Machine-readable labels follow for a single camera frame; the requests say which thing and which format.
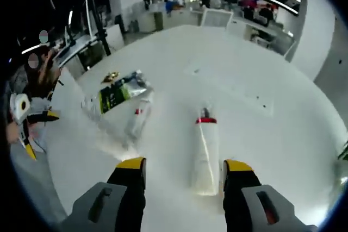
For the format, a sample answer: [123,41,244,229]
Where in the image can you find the white desk black legs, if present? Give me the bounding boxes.
[53,34,113,71]

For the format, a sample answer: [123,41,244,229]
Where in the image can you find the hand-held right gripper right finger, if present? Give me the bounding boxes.
[222,158,318,232]

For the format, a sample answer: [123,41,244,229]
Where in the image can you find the white skincare pump bottle red collar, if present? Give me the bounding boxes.
[188,103,220,197]

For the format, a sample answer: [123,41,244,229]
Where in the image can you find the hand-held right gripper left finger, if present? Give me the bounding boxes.
[61,156,147,232]

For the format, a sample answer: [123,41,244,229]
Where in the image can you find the silver blue skincare sachet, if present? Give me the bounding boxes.
[119,69,153,98]

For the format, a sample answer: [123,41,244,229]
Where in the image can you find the gold foil skincare sachet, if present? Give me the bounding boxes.
[100,71,120,84]

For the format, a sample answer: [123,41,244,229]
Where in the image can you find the green black skincare sachet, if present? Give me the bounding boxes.
[98,79,131,115]

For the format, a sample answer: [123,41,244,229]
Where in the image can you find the large white skincare bottle red label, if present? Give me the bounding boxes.
[123,87,156,148]

